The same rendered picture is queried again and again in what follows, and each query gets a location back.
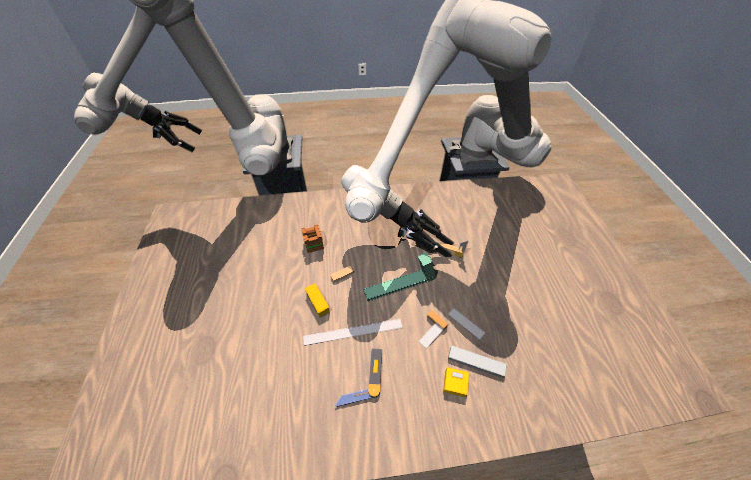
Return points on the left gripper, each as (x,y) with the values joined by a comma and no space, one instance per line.
(414,223)

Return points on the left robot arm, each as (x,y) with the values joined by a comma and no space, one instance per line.
(505,39)

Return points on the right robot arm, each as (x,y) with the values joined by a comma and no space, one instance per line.
(259,145)

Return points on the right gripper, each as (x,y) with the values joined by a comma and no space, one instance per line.
(153,116)

